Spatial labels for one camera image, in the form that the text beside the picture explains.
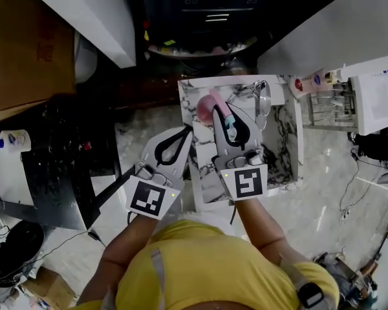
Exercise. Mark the chrome faucet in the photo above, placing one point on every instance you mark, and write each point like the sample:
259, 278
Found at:
263, 103

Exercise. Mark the person's right forearm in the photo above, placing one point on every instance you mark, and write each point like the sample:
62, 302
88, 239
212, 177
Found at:
255, 224

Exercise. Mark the white marble sink table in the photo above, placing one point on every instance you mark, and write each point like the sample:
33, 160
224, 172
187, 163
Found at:
207, 179

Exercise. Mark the person's yellow shirt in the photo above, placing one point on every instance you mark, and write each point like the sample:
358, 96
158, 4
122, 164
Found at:
213, 263

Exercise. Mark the black speckled counter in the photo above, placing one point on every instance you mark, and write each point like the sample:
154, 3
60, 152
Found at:
61, 173

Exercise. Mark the small cardboard box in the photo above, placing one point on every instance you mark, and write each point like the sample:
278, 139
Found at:
48, 287

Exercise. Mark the white round tank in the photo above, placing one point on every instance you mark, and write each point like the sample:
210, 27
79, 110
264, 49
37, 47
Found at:
85, 60

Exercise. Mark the white rectangular sink basin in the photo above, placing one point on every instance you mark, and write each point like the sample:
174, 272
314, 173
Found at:
9, 179

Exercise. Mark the black round appliance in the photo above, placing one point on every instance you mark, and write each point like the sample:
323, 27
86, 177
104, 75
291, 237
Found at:
16, 247

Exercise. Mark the white bottle with blue pump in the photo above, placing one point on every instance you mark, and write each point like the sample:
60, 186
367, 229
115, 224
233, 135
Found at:
17, 139

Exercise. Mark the pink soap pump bottle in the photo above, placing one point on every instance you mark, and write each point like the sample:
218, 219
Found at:
305, 84

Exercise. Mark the black wheeled equipment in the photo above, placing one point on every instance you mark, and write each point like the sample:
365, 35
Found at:
346, 283

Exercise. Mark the person's left forearm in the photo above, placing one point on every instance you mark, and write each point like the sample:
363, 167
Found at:
129, 241

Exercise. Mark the large cardboard box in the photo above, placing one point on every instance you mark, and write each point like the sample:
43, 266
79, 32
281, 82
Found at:
19, 60

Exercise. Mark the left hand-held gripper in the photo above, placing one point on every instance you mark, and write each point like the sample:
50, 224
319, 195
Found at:
148, 197

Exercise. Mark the round metal tray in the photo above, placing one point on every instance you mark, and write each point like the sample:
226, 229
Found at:
194, 53

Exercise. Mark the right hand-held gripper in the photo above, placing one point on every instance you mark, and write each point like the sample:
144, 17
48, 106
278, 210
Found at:
245, 182

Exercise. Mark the black shoulder buckle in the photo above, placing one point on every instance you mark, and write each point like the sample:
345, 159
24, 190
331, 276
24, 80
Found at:
310, 294

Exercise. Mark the white sink on steel stand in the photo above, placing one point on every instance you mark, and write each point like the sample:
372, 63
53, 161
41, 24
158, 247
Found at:
372, 105

